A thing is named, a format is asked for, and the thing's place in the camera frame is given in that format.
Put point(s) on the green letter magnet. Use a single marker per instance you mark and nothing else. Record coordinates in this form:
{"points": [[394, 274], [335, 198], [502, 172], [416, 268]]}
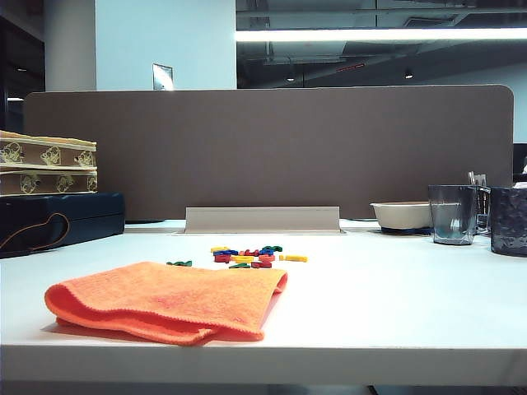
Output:
{"points": [[179, 263], [272, 248], [241, 266]]}

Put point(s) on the blue letter magnet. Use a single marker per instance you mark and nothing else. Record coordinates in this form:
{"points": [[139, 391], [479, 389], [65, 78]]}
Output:
{"points": [[267, 252], [226, 252]]}

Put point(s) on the red letter magnet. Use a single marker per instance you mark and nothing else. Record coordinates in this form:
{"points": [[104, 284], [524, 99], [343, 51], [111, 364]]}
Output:
{"points": [[267, 258], [222, 258], [261, 265], [249, 252]]}

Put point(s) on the yellow letter magnet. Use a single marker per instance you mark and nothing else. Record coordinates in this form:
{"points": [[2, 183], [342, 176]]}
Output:
{"points": [[219, 249], [243, 258], [294, 258]]}

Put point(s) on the orange microfibre cloth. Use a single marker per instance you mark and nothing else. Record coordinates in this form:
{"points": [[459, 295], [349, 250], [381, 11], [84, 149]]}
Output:
{"points": [[164, 296]]}

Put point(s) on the brown desk partition panel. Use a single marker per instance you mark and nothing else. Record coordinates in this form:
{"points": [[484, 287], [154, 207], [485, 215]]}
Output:
{"points": [[288, 156]]}

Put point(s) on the white bowl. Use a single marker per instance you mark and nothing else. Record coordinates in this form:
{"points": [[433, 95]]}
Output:
{"points": [[401, 215]]}

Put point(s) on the red ceiling sign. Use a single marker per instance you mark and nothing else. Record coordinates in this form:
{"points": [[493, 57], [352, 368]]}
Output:
{"points": [[350, 67]]}

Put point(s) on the dark blue case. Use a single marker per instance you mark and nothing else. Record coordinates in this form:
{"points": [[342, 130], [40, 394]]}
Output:
{"points": [[90, 218]]}

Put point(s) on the clear glass cup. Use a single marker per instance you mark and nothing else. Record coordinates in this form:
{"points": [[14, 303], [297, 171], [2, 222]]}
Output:
{"points": [[452, 218]]}

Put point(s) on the white ceiling light strip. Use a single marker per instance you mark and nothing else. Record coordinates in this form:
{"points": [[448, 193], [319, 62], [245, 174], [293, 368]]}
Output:
{"points": [[370, 34]]}

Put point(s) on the thin sticks bundle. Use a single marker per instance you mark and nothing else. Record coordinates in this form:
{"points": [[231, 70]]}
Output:
{"points": [[477, 178]]}

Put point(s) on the yellow brown patterned box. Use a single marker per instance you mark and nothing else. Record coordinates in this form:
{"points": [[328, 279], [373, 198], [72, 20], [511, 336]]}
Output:
{"points": [[45, 182], [45, 154]]}

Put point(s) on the clear glass holder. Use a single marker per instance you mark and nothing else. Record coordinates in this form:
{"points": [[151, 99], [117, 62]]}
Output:
{"points": [[483, 210]]}

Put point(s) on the dark textured cup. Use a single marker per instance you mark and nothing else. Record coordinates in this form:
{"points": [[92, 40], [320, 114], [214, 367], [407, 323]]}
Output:
{"points": [[509, 222]]}

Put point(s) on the silver wall sign plate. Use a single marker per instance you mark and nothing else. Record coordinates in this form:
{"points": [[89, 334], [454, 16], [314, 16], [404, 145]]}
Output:
{"points": [[162, 77]]}

